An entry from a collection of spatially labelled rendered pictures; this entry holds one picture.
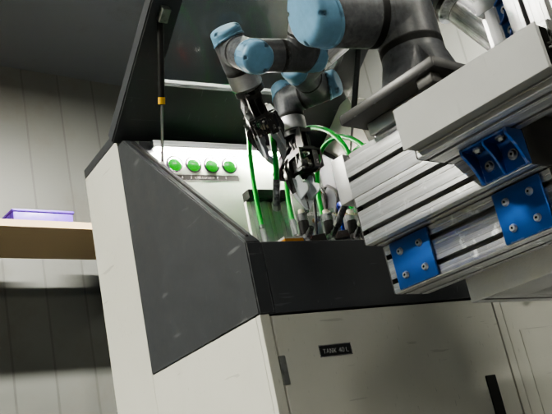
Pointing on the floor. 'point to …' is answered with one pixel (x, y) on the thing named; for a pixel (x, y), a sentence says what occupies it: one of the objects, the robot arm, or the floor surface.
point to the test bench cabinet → (253, 374)
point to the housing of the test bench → (119, 285)
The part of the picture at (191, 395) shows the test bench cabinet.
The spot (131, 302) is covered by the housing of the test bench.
